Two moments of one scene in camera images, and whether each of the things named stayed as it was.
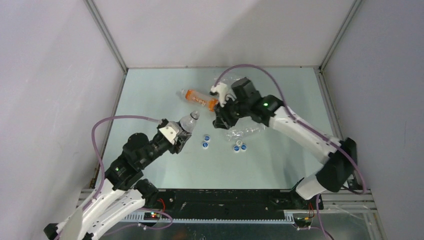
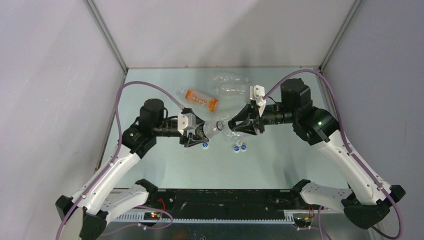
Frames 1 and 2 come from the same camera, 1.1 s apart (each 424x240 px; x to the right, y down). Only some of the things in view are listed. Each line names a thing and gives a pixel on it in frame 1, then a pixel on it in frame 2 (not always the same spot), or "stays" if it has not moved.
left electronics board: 152,216 stays
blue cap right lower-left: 236,149 stays
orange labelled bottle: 211,104 stays
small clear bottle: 188,123 -> 212,127
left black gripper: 177,147 -> 191,140
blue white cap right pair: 243,147 stays
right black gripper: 222,121 -> 254,113
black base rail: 234,201 stays
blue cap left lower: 205,145 stays
